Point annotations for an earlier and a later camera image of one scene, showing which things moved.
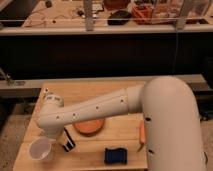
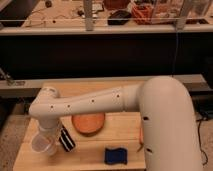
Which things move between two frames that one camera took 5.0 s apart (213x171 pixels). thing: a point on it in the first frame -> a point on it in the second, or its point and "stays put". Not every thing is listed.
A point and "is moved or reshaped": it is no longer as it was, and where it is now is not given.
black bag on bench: [119, 17] stays put
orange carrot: [142, 134] stays put
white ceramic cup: [40, 147] is moved or reshaped
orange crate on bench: [142, 13] stays put
